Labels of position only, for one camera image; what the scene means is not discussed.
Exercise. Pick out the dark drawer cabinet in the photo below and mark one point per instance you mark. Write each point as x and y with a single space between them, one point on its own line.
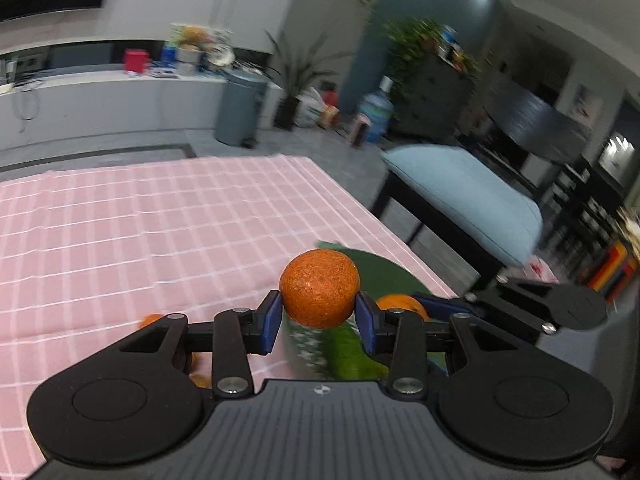
437 95

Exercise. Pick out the white plastic bag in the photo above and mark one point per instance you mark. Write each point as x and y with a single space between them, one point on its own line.
312 111

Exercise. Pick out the red box on counter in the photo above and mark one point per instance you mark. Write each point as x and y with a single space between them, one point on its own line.
136 61

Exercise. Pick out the green fruit bowl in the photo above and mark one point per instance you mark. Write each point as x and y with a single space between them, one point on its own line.
378 276

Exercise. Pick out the potted long-leaf plant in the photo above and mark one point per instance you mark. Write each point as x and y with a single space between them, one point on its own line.
296 71

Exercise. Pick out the green cucumber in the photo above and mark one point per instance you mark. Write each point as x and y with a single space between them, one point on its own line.
345 359

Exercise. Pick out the white marble tv bench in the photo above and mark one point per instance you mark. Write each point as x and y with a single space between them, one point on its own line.
91 104

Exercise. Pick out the small orange mandarin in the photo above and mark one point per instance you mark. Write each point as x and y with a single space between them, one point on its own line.
402 302

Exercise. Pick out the grey trash bin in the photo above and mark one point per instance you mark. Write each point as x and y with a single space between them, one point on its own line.
240 108

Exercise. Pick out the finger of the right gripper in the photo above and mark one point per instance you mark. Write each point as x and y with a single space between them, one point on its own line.
442 309

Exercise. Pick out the leafy green pothos plant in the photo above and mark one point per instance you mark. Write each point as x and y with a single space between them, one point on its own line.
413 41

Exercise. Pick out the blue water jug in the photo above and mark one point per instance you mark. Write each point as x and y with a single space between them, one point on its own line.
376 106

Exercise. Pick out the rough orange fruit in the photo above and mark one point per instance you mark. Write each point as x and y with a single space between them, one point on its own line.
319 288

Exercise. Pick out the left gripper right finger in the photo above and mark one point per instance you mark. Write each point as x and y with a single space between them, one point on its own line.
499 397

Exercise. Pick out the black wooden chair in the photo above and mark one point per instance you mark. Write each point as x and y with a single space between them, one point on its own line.
519 122

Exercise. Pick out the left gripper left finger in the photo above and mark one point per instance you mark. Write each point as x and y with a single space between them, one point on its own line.
150 392

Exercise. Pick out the pink checkered tablecloth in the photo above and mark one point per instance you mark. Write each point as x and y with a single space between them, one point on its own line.
87 255

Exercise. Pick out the light blue seat cushion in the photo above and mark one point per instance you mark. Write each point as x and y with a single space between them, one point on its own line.
505 222

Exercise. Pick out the teddy bear in basket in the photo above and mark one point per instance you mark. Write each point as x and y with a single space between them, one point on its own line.
202 46

